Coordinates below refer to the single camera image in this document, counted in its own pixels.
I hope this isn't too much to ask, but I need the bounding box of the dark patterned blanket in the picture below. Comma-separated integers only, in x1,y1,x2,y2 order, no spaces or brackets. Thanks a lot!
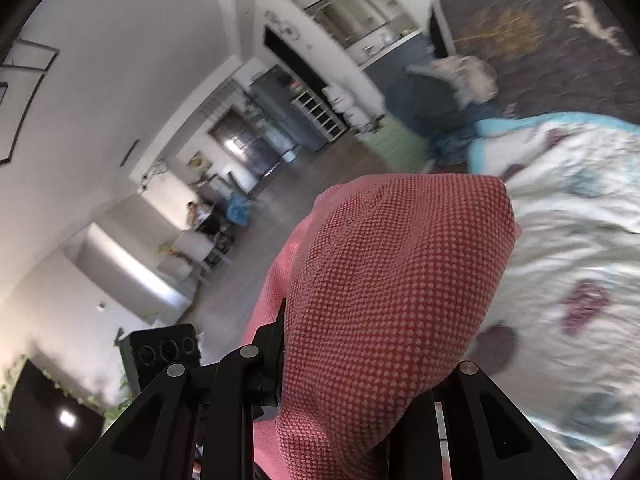
432,0,639,124

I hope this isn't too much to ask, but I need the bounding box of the white seashell print quilt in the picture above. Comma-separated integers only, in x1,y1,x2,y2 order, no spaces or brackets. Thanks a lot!
468,112,639,479

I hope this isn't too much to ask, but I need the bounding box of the white shelf unit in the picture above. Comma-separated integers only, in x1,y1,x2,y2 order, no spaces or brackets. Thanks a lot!
292,89,347,142

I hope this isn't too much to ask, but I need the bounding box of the green pillow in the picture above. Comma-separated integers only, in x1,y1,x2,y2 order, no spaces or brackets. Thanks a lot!
359,116,433,174

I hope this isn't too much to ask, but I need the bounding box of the pile of clothes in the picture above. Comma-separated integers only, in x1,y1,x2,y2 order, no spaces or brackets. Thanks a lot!
384,55,500,167

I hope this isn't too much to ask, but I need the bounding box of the pink knit garment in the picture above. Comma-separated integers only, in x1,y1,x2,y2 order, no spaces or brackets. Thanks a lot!
245,174,516,479

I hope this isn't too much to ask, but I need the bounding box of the black television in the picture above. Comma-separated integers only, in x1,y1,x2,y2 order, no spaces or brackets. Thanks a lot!
2,360,104,479

